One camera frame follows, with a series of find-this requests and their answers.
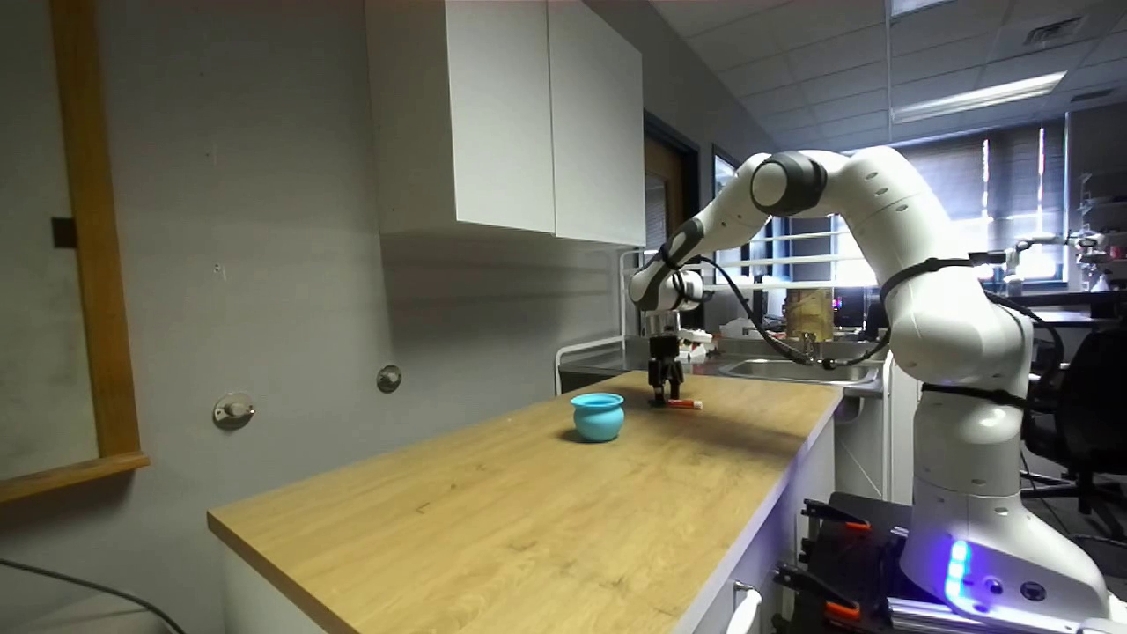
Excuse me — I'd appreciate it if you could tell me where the round wall outlet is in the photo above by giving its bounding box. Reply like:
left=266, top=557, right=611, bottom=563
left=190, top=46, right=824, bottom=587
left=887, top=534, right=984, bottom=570
left=377, top=361, right=400, bottom=395
left=211, top=395, right=255, bottom=430

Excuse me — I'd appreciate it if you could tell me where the blue bowl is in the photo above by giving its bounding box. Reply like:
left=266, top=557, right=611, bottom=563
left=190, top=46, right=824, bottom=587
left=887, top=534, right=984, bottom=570
left=571, top=395, right=624, bottom=442

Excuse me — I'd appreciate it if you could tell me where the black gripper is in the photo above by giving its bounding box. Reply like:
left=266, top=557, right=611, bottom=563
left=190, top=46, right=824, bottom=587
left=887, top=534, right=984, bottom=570
left=649, top=335, right=684, bottom=406

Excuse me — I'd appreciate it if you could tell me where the black orange clamp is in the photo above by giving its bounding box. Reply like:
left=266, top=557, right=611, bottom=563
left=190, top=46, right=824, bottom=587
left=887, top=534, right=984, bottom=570
left=773, top=493, right=907, bottom=634

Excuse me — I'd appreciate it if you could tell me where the wooden framed whiteboard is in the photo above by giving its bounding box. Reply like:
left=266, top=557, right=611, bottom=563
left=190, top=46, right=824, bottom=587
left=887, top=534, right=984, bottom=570
left=0, top=0, right=147, bottom=506

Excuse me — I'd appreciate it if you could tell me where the round wall outlet left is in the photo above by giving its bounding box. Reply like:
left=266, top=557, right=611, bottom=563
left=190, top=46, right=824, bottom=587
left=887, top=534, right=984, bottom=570
left=211, top=395, right=255, bottom=430

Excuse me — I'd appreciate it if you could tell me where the red white marker green cap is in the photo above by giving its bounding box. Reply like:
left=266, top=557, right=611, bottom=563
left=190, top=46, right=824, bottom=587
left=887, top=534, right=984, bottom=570
left=665, top=399, right=703, bottom=410

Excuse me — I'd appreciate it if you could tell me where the ceiling light panel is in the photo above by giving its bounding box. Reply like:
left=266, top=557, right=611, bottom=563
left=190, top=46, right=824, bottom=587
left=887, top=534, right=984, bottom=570
left=891, top=71, right=1067, bottom=124

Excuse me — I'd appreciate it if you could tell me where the round wall outlet right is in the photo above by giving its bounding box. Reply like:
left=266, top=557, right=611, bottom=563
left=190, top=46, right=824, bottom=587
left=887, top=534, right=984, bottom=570
left=377, top=361, right=400, bottom=395

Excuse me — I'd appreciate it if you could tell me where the white wall cabinet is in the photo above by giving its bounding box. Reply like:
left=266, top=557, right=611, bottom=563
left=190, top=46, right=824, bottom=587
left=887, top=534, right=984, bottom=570
left=367, top=0, right=645, bottom=246

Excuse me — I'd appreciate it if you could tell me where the black office chair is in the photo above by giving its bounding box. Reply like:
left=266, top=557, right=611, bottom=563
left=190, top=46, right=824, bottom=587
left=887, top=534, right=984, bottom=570
left=1027, top=326, right=1127, bottom=540

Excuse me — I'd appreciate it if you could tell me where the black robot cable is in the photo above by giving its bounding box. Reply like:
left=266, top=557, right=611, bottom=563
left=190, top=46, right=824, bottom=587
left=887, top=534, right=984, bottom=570
left=656, top=240, right=1067, bottom=416

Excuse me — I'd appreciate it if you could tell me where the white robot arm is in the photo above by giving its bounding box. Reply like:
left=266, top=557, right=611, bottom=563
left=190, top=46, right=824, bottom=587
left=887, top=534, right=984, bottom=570
left=631, top=146, right=1123, bottom=634

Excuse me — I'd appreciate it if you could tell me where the white metal rack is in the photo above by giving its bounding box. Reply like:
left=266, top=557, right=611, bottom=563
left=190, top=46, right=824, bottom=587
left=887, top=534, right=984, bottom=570
left=552, top=246, right=649, bottom=395

